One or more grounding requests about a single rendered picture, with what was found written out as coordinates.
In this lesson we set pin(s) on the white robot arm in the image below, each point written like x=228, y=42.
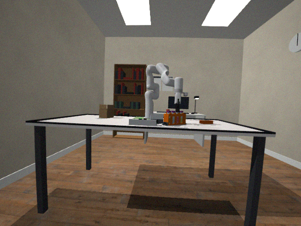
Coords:
x=161, y=69

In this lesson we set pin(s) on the small brown cardboard box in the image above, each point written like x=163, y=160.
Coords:
x=106, y=113

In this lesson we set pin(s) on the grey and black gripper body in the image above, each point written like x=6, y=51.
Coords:
x=177, y=96

